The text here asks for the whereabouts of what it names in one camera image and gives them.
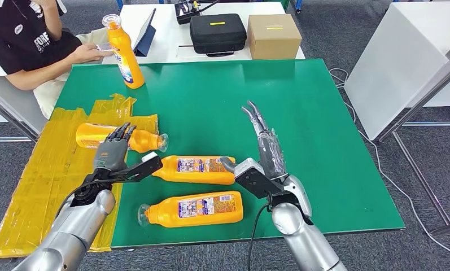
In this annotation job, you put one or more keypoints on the yellow taped sheet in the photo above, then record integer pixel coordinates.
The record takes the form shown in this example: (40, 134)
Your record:
(41, 187)

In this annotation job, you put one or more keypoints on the person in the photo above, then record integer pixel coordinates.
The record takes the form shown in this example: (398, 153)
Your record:
(15, 45)

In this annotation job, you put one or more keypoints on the cardboard box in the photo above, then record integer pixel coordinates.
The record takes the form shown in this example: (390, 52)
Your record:
(273, 39)

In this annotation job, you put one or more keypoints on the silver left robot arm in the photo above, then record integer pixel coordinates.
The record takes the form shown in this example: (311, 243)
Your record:
(71, 232)

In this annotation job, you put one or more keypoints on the white table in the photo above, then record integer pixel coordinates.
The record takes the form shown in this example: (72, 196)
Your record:
(396, 63)
(168, 37)

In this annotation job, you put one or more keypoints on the green table board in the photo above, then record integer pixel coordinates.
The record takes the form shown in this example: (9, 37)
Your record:
(322, 149)

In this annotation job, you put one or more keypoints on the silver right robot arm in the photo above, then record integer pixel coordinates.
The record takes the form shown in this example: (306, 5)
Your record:
(303, 239)

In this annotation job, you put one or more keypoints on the orange detergent bottle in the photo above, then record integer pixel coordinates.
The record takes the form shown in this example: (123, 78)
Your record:
(125, 56)
(165, 215)
(146, 141)
(172, 172)

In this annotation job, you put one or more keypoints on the black screen device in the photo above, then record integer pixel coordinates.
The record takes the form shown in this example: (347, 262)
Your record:
(185, 12)

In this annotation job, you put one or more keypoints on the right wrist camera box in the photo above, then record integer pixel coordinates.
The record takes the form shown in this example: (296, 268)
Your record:
(254, 183)

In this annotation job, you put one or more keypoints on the black zip case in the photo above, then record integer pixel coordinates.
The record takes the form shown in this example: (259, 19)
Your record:
(217, 35)

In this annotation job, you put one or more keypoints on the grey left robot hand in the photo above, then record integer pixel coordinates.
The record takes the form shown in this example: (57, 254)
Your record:
(110, 157)

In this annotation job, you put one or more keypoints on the grey metal frame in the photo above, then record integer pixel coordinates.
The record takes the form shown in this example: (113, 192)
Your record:
(415, 106)

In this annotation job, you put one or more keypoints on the tablet in blue cover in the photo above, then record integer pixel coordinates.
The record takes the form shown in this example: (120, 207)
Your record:
(146, 41)

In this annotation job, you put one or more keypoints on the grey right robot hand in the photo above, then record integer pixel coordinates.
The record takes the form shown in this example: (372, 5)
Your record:
(271, 153)

